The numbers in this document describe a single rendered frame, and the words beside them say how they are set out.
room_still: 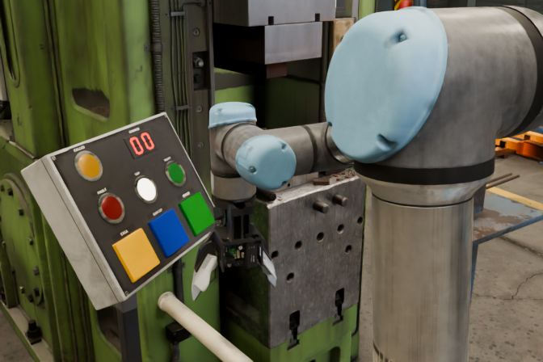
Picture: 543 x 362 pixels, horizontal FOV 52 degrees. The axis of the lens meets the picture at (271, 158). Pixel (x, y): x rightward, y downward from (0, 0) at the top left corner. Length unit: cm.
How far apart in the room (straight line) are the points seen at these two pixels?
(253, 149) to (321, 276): 98
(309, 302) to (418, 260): 124
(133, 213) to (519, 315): 215
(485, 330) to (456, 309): 221
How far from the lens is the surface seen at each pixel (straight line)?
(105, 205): 103
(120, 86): 140
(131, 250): 103
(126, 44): 137
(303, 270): 163
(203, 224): 118
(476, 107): 44
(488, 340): 266
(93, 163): 104
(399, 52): 41
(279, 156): 77
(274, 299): 159
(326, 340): 186
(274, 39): 143
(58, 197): 101
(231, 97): 197
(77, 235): 101
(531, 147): 176
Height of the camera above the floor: 149
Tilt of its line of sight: 18 degrees down
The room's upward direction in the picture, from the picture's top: straight up
